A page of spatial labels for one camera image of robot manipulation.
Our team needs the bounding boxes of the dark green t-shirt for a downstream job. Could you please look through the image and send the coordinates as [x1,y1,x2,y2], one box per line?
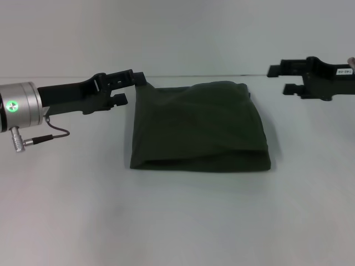
[129,80,271,173]

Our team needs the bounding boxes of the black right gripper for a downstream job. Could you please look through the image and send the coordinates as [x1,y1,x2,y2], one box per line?
[266,56,355,101]

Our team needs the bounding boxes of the dark left arm cable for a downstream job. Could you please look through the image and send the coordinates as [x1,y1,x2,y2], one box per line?
[23,117,70,146]

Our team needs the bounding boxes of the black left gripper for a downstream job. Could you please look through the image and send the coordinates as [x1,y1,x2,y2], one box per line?
[37,69,147,116]

